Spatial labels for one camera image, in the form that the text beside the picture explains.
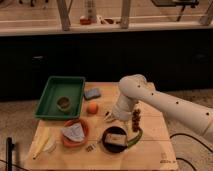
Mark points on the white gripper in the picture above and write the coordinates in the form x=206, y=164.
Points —
x=122, y=110

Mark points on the tan eraser block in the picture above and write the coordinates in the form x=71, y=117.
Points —
x=116, y=139

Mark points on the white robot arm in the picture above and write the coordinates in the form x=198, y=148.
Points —
x=134, y=88

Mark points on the orange bowl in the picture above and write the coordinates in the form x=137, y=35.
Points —
x=69, y=143

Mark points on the orange fruit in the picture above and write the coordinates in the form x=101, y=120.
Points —
x=92, y=108

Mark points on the brown grape bunch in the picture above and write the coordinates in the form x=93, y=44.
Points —
x=136, y=120

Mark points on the wooden board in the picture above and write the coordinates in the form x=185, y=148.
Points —
x=154, y=152

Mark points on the green chili pepper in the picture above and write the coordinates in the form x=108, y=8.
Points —
x=134, y=140

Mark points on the grey crumpled cloth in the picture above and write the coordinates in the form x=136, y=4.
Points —
x=74, y=132

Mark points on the small olive green cup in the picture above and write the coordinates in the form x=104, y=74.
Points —
x=63, y=104

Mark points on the green plastic tray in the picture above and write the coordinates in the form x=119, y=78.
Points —
x=61, y=86

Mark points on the yellow banana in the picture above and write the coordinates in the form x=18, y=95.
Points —
x=41, y=142

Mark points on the red white bottle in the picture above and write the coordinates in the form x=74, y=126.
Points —
x=90, y=14

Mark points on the black stand post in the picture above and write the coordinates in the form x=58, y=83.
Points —
x=9, y=150

